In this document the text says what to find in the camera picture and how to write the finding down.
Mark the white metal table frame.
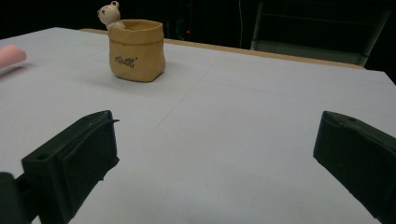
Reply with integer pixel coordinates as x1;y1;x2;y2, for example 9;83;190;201
250;1;391;67

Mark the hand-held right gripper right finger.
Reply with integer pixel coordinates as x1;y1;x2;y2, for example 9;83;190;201
313;110;396;224

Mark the white board table cover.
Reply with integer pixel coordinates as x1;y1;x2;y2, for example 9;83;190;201
0;26;396;224

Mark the thin white cable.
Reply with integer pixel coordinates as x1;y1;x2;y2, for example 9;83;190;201
237;0;245;49

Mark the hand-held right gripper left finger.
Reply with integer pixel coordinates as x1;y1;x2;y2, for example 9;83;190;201
21;109;120;224

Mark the pink hairbrush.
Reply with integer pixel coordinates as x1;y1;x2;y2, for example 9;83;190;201
0;44;28;70

